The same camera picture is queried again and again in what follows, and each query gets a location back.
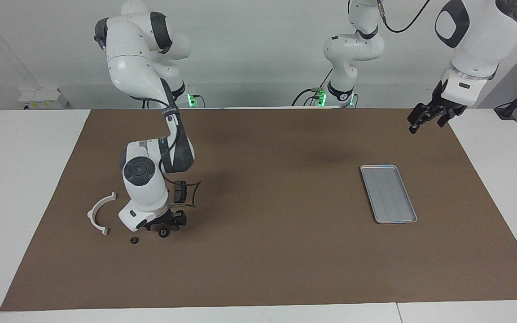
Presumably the silver metal tray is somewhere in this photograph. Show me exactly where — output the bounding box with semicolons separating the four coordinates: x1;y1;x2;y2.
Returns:
360;165;418;224

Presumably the dark grey brake pad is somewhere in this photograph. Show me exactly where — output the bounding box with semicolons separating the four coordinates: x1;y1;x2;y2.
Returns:
173;181;188;204

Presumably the brown table mat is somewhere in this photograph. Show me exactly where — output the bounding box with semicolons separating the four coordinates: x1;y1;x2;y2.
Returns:
0;108;517;312

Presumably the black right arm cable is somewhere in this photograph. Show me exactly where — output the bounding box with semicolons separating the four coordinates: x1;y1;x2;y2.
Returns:
125;94;202;208

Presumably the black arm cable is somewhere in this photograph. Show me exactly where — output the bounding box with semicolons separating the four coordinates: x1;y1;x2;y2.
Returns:
125;94;202;208
377;0;432;34

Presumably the white half-ring bracket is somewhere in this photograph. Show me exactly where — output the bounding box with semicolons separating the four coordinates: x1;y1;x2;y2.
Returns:
87;192;118;236

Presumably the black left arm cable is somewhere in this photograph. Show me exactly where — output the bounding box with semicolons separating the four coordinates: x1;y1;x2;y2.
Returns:
377;0;432;34

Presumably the black left base cable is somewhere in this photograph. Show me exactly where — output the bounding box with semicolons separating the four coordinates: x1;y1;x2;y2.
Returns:
291;67;332;107

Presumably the black base cable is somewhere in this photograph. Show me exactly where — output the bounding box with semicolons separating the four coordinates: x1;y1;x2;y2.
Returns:
141;87;161;109
291;67;332;107

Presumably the black right base cable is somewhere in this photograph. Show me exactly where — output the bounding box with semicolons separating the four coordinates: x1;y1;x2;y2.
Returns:
141;87;161;109

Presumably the white wall box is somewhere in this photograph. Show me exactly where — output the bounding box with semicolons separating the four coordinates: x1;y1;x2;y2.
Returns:
18;87;68;110

